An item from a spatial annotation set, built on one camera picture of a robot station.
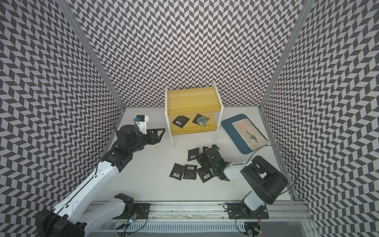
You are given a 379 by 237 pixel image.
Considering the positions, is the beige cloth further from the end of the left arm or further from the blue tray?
the end of the left arm

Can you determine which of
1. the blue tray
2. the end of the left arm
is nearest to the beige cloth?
the blue tray

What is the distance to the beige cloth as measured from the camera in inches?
38.5

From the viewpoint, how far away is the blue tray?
38.7 inches
